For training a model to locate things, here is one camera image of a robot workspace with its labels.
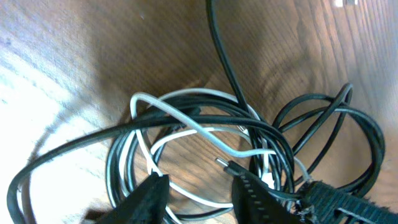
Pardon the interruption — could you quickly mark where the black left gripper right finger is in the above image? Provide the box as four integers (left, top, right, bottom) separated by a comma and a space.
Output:
231, 175, 301, 224

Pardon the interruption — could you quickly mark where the white usb cable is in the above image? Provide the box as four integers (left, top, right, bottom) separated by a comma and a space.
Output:
118, 88, 312, 224

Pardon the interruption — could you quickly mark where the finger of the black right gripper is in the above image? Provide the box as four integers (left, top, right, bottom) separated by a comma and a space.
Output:
295, 181, 397, 224

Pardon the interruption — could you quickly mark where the black usb cable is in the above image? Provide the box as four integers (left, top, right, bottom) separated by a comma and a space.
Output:
6, 0, 386, 224

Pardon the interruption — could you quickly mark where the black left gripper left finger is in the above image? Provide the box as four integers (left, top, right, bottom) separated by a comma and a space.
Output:
96, 173, 170, 224

